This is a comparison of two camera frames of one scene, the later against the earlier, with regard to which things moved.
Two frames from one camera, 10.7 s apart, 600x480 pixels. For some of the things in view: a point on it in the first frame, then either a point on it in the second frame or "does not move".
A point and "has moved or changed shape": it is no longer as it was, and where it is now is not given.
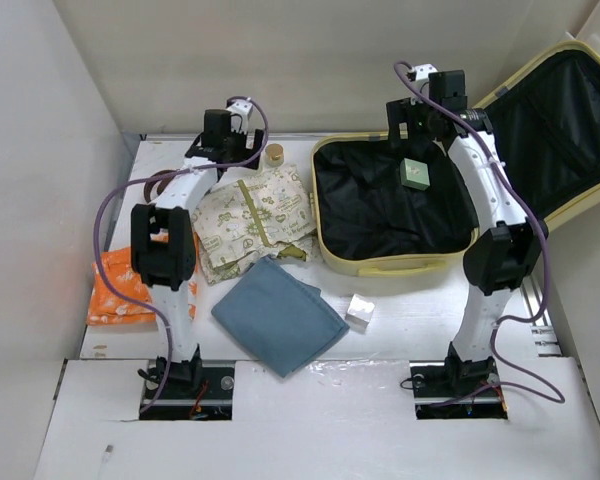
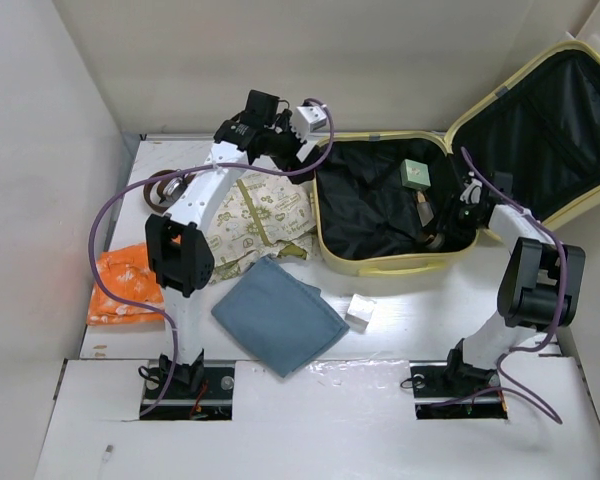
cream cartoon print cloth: x=248 y=217 does not move
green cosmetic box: x=414 y=174 does not move
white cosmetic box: x=359 y=313 does not move
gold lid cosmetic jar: x=274 y=155 has moved or changed shape
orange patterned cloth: x=106 y=307 does not move
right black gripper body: x=418 y=115 -> x=462 y=221
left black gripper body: x=238 y=143 -> x=282 y=144
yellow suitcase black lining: x=392 y=205 does not move
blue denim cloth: x=282 y=321 does not move
